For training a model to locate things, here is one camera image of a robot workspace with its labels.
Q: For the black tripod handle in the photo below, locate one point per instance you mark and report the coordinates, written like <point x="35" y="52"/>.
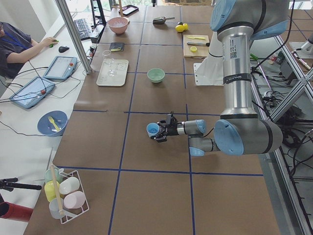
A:
<point x="11" y="183"/>

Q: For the wooden cutting board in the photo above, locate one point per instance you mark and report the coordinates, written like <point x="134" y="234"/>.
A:
<point x="202" y="51"/>

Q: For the clear wine glass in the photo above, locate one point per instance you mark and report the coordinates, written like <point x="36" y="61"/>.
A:
<point x="107" y="57"/>

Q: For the teach pendant tablet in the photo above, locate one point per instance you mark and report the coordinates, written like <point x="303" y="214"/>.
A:
<point x="33" y="92"/>
<point x="61" y="68"/>

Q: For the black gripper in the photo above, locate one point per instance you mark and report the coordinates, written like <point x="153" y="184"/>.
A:
<point x="171" y="130"/>

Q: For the yellow plastic knife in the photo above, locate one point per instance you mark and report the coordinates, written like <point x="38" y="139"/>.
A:
<point x="200" y="38"/>

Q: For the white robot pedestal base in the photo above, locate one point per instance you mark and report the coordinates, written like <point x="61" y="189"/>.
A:
<point x="210" y="71"/>

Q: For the yellow lemon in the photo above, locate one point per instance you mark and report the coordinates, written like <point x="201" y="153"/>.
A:
<point x="180" y="28"/>
<point x="185" y="26"/>

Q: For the pink bowl with ice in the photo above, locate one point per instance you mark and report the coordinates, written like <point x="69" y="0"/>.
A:
<point x="118" y="25"/>

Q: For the green ceramic bowl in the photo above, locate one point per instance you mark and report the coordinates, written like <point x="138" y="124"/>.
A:
<point x="156" y="75"/>

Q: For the white wire cup rack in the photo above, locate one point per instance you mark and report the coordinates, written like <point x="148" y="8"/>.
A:
<point x="65" y="194"/>

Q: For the steel ice scoop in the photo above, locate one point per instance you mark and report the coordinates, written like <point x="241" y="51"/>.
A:
<point x="162" y="20"/>

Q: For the teach pendant tablet near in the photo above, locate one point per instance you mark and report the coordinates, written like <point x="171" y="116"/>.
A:
<point x="33" y="92"/>

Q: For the cream bear tray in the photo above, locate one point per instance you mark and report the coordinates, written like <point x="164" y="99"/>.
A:
<point x="112" y="73"/>

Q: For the black computer mouse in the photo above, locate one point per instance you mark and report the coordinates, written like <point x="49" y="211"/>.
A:
<point x="63" y="49"/>

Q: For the red cylinder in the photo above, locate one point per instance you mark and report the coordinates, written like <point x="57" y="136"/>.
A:
<point x="15" y="212"/>

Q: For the black keyboard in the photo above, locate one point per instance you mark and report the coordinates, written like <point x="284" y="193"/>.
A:
<point x="83" y="28"/>

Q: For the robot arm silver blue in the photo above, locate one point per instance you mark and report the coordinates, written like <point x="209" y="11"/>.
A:
<point x="238" y="131"/>

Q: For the blue bowl with fork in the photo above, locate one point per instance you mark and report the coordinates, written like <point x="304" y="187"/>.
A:
<point x="53" y="124"/>

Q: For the grey folded cloth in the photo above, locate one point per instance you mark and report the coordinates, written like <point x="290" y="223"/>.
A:
<point x="116" y="46"/>

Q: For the teach pendant tablet far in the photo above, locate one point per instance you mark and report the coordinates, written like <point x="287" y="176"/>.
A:
<point x="61" y="68"/>

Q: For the light blue plastic cup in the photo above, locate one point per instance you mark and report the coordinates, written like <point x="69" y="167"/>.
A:
<point x="152" y="129"/>

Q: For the lemon half slice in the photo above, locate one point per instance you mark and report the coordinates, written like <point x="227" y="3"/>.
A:
<point x="193" y="49"/>

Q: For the person in dark shirt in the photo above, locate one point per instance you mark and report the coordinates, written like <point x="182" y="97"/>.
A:
<point x="16" y="48"/>

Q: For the aluminium frame post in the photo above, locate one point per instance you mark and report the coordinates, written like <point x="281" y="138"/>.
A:
<point x="66" y="15"/>

